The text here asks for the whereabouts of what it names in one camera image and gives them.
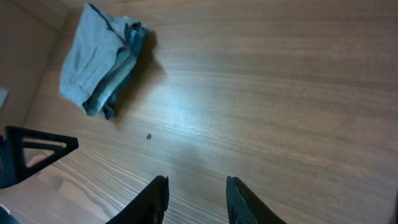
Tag grey cotton shorts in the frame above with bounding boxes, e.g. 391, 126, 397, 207
60, 3, 136, 116

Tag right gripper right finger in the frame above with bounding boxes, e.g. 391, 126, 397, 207
226, 176, 286, 224

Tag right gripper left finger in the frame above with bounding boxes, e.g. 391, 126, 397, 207
106, 175, 169, 224

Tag folded blue denim jeans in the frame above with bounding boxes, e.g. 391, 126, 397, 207
100, 21, 147, 119

